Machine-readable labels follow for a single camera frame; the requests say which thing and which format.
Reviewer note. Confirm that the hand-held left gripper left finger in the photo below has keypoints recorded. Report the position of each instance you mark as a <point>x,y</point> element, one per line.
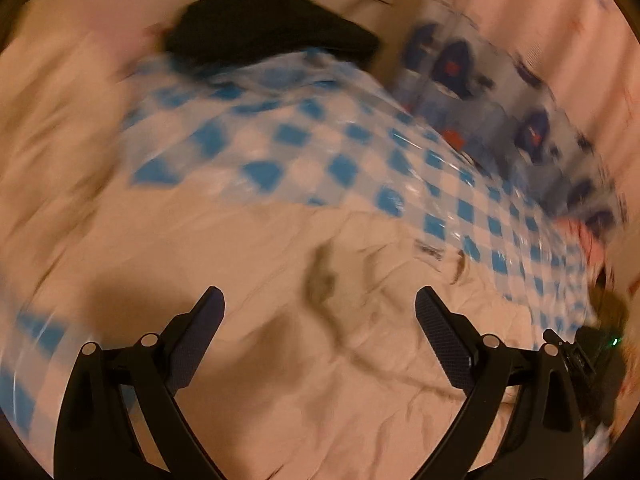
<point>197,340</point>

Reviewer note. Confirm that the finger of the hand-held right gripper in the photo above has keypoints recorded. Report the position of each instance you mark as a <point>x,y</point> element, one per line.
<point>562,346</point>

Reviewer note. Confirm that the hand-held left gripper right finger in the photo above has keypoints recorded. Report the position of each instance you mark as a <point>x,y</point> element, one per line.
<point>445,340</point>

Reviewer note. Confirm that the white quilted jacket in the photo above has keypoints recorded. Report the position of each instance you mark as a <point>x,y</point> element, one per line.
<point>280,270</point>

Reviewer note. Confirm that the pink cloth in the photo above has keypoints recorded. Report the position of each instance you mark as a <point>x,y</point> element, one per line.
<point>587,240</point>

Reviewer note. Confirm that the blue checkered sheet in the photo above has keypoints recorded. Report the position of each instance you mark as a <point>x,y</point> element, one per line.
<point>300,135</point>

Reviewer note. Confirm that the whale print curtain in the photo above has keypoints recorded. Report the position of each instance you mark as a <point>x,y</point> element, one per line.
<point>500,90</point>

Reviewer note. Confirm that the pink printed curtain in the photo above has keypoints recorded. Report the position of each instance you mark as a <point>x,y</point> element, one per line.
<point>575,30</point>

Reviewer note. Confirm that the dark cloth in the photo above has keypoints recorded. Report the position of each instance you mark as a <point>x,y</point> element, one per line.
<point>260,15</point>

